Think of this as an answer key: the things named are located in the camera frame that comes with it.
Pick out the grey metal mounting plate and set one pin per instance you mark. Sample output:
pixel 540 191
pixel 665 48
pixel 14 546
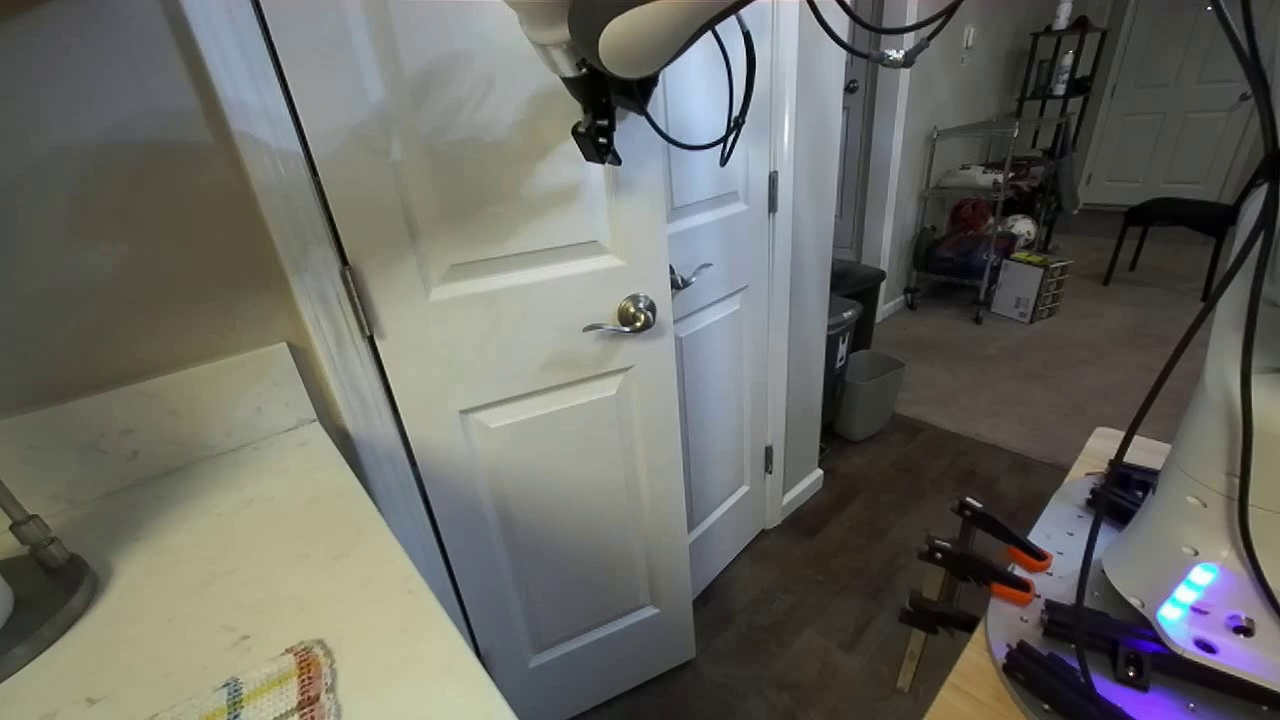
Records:
pixel 1064 536

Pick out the satin nickel door lever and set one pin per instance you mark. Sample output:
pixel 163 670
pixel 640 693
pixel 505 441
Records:
pixel 637 312
pixel 680 278

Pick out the grey plastic bin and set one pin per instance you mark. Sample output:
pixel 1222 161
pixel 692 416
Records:
pixel 872 399

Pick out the metal door hinge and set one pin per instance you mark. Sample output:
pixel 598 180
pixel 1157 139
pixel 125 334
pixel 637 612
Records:
pixel 358 302
pixel 772 193
pixel 771 460

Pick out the white cardboard box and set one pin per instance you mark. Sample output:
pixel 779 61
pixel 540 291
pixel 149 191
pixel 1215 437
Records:
pixel 1020 291

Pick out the black orange bar clamp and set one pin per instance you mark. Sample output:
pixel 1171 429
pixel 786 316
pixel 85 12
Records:
pixel 987 523
pixel 964 560

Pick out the white panel door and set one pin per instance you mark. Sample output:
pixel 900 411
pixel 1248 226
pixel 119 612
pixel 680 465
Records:
pixel 535 504
pixel 722 402

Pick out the black shelf rack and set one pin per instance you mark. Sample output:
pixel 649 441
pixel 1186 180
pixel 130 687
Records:
pixel 1102 93

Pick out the red bag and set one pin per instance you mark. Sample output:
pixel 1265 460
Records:
pixel 981 221

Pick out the short black mounting bracket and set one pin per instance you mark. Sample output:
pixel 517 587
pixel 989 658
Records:
pixel 1122 496

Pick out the white ball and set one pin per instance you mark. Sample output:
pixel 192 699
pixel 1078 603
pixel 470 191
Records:
pixel 1020 231

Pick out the black chair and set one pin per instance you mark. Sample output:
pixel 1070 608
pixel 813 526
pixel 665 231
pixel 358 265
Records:
pixel 1181 208

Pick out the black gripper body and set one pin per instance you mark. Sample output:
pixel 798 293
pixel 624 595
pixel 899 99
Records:
pixel 611 93

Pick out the white striped towel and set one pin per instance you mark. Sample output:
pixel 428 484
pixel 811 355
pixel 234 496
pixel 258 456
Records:
pixel 302 683

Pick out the white room door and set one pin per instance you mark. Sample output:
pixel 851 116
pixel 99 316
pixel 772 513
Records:
pixel 1174 93

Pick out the white door jamb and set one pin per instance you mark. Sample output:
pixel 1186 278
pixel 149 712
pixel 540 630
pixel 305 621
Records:
pixel 804 265
pixel 294 226

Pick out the black trash can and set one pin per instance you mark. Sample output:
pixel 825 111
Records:
pixel 860 281

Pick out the white vanity countertop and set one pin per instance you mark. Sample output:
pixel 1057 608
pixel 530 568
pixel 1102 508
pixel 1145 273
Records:
pixel 227 533

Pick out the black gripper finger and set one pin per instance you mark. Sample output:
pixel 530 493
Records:
pixel 603 141

